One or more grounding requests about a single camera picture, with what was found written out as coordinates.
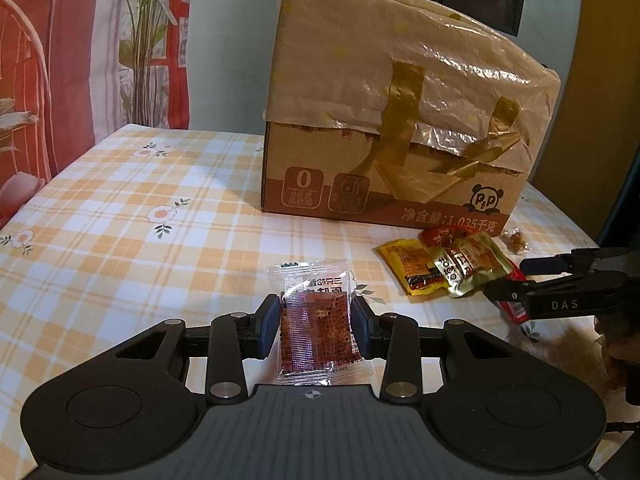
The small clear nut packet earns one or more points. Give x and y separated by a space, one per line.
515 242

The yellow wooden door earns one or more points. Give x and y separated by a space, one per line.
600 60

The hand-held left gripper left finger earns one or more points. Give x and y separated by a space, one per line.
270 325

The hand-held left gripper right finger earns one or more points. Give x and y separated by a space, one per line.
361 327

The small red snack packet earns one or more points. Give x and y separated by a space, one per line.
515 314

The checked floral tablecloth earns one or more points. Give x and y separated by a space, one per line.
125 240

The clear packet with red-brown snack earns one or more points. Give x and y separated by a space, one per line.
315 330

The yellow sauce packet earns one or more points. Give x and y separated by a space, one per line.
400 260

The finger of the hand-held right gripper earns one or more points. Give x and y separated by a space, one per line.
510 295
550 265

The gold packet with red label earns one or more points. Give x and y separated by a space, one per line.
480 265

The pink printed curtain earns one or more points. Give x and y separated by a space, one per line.
75 60

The person's right hand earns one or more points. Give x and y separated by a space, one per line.
622 355

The taped cardboard box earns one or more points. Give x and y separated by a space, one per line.
350 60

